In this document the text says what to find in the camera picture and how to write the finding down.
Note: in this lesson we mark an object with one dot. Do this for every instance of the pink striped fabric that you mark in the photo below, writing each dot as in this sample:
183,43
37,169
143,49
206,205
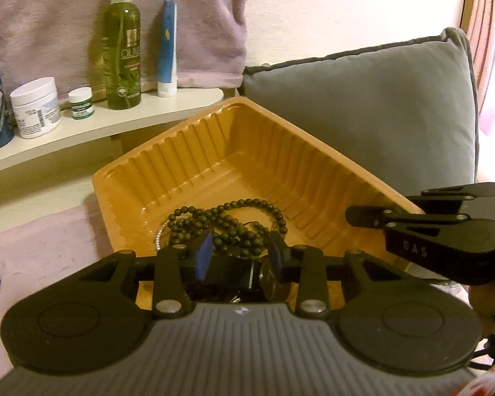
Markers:
491,29

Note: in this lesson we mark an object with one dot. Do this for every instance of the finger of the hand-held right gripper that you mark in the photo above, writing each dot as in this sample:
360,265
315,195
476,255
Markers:
416,218
441,201

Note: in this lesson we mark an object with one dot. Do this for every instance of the person's right hand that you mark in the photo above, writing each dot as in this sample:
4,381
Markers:
491,305

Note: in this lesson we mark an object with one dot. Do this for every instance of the grey cushion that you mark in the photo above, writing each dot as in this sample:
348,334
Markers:
354,111

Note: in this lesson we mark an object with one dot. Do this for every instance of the small green white jar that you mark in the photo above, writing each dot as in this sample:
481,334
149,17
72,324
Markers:
81,105

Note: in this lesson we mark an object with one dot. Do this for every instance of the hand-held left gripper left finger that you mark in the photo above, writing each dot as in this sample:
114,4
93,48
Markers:
204,253

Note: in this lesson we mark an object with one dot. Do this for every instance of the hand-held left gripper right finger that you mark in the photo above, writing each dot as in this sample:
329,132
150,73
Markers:
277,256

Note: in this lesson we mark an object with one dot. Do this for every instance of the pale fluffy towel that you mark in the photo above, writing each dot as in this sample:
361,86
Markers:
45,247

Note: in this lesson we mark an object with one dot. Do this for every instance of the blue white tube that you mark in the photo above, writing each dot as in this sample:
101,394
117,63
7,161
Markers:
167,49

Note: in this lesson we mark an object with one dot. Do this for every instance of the white cream jar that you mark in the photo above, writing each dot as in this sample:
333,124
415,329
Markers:
37,109

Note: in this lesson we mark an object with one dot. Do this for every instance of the black chunky wristwatch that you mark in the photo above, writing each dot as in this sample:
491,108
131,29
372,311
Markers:
227,270

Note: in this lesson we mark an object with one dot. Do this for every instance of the orange ribbed plastic tray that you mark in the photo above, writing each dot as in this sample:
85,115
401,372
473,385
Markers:
239,152

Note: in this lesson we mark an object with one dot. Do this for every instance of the green oil spray bottle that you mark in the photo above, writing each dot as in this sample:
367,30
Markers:
121,62

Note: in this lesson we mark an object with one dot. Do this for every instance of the red white packet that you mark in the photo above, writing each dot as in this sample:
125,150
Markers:
489,383

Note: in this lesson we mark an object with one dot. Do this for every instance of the cream shelf unit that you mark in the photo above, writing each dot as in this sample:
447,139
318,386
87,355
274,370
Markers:
107,123

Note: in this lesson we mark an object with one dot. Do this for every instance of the mauve fluffy blanket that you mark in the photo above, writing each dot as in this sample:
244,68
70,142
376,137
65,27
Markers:
45,29

